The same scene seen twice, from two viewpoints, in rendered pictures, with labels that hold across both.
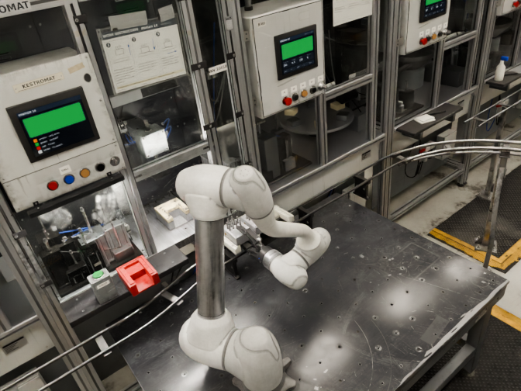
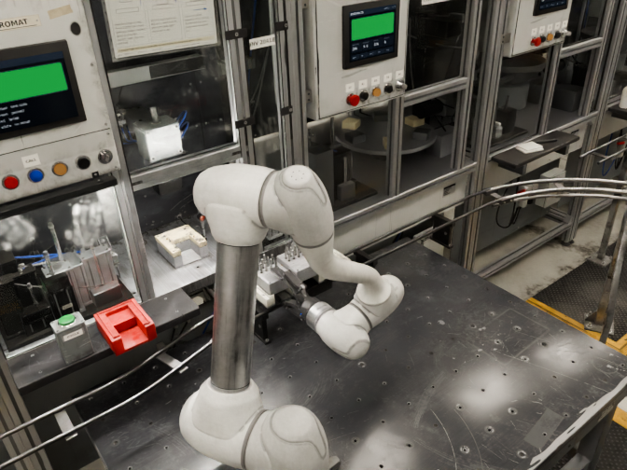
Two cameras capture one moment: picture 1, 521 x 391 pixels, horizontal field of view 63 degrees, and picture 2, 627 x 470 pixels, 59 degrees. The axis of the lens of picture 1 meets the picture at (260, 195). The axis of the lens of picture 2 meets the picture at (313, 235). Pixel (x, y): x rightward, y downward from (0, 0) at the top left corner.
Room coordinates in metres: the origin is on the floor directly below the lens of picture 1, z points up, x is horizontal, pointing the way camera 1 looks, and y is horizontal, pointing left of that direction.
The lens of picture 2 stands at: (0.07, 0.07, 2.00)
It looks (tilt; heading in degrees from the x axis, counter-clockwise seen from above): 31 degrees down; 357
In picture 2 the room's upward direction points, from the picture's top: 2 degrees counter-clockwise
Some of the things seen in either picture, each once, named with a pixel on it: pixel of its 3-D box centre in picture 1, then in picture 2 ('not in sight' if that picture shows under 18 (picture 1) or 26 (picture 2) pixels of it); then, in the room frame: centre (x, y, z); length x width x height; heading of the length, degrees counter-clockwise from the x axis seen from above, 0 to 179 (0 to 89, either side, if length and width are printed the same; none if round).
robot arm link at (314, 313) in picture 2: (273, 260); (321, 317); (1.41, -0.02, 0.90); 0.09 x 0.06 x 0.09; 123
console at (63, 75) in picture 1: (43, 126); (5, 95); (1.52, 0.76, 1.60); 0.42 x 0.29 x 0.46; 123
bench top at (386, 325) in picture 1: (305, 306); (360, 385); (1.34, -0.13, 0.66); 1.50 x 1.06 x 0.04; 123
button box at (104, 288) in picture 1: (101, 284); (71, 335); (1.32, 0.69, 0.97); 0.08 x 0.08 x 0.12; 33
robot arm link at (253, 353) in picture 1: (256, 354); (292, 449); (0.98, 0.09, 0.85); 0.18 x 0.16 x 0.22; 62
